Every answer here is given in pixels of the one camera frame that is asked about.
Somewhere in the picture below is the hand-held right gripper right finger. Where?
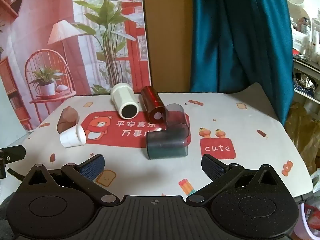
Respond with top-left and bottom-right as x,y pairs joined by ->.
185,154 -> 286,207

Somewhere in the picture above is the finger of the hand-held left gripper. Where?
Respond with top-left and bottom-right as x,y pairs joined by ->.
0,145 -> 27,179

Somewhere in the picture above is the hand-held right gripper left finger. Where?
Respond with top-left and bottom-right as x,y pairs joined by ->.
22,154 -> 120,207

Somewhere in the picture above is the small white cup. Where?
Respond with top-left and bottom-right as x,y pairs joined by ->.
59,124 -> 87,148

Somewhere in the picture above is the dark teal transparent cup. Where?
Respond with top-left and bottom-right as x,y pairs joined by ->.
146,124 -> 189,159

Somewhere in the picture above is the brown transparent cup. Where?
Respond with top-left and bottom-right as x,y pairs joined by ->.
57,106 -> 79,134

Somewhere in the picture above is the clear grey transparent cup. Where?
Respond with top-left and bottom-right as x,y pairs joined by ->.
164,103 -> 188,130

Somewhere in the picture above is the large white cup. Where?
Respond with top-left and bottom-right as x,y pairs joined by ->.
110,83 -> 139,119

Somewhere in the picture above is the red metallic cup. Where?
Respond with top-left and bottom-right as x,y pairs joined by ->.
140,86 -> 167,122

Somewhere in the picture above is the printed cartoon tablecloth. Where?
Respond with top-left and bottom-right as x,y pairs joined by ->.
15,82 -> 314,205

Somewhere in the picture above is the yellow plastic bag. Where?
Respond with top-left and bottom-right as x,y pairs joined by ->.
284,101 -> 320,176

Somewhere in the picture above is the teal curtain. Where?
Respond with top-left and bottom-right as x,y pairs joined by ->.
189,0 -> 294,126

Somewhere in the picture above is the brown wooden board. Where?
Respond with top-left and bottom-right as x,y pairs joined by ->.
140,0 -> 198,93

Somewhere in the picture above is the white cluttered shelf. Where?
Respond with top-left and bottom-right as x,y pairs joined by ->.
290,4 -> 320,105

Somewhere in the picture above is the printed room wall tapestry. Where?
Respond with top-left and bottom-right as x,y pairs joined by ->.
0,0 -> 151,133

